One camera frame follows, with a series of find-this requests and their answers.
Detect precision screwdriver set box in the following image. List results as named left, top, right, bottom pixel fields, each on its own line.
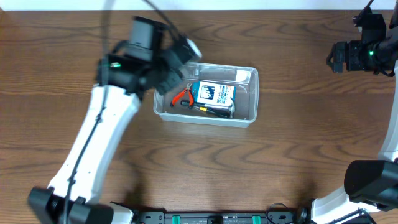
left=192, top=81, right=236, bottom=108

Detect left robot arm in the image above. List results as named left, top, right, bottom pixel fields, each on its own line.
left=28, top=35, right=201, bottom=223

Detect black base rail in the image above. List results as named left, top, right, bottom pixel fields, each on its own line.
left=108, top=202, right=377, bottom=224

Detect red black pliers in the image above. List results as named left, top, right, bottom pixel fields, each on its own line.
left=170, top=83, right=194, bottom=108

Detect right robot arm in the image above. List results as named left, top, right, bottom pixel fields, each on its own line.
left=297, top=28, right=397, bottom=223

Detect clear plastic container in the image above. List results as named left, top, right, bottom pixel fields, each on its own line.
left=154, top=63, right=259, bottom=128

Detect black yellow screwdriver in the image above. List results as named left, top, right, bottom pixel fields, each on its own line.
left=180, top=100, right=232, bottom=118

